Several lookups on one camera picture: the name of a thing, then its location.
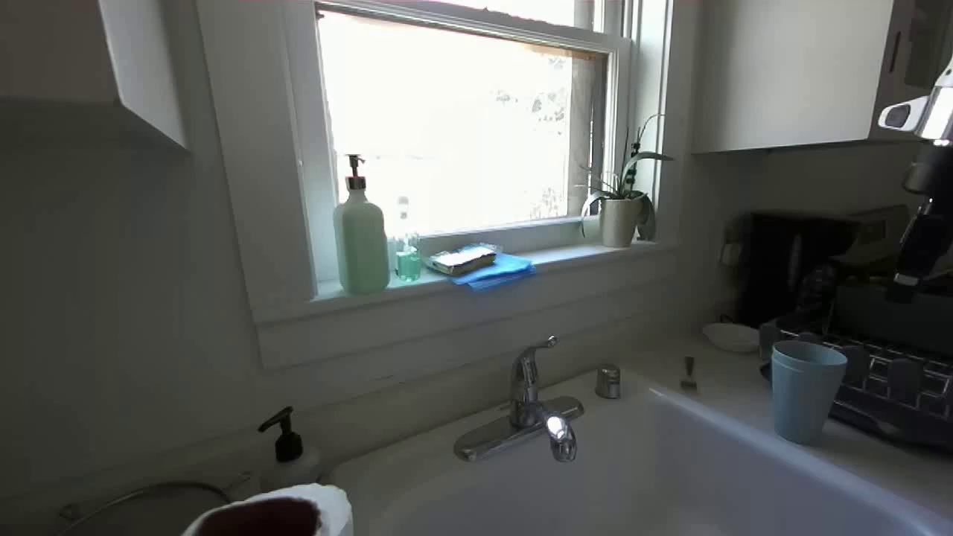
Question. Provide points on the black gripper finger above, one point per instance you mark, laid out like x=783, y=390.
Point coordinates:
x=912, y=257

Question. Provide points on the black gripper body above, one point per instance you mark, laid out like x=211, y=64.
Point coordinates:
x=932, y=180

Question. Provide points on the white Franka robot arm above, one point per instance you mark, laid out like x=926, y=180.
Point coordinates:
x=932, y=113

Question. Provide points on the black coffee maker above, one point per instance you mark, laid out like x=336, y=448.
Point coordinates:
x=783, y=263

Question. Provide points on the dark dish rack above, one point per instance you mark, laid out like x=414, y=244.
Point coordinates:
x=893, y=387

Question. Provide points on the light blue plastic cup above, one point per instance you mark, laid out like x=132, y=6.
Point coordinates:
x=804, y=390

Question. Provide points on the small white dish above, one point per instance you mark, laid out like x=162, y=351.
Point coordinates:
x=734, y=338

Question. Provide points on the small metal sink fitting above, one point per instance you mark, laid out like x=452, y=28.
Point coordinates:
x=689, y=375

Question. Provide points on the green potted plant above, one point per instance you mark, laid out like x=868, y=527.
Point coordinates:
x=628, y=182

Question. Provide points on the white plant pot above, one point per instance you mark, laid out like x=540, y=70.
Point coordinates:
x=616, y=222

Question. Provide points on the chrome sprayer cap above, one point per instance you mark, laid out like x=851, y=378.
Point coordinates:
x=607, y=381

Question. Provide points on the white kitchen sink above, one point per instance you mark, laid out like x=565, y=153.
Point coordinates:
x=644, y=464

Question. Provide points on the chrome sink faucet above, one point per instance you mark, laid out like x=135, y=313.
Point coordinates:
x=525, y=390

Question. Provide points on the blue cleaning cloth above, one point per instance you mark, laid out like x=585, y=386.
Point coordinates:
x=495, y=271

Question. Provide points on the sponge in dish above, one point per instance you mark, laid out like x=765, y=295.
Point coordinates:
x=463, y=259

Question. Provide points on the small teal bottle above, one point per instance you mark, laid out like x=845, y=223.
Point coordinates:
x=406, y=263

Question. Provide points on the green soap pump bottle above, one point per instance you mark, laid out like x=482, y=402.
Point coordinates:
x=360, y=249

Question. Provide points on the hand soap bottle black pump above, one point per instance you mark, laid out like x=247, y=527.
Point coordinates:
x=288, y=442

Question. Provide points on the white wall cabinet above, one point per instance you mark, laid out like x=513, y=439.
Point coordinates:
x=59, y=48
x=783, y=70

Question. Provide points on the white window frame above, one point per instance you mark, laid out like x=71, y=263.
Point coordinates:
x=574, y=283

